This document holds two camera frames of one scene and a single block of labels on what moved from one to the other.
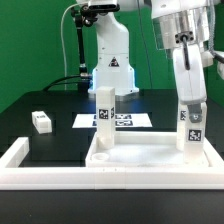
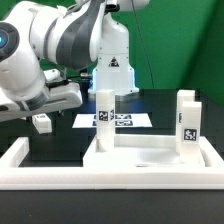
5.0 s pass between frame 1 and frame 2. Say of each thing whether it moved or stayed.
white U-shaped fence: stayed
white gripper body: moved
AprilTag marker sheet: stayed
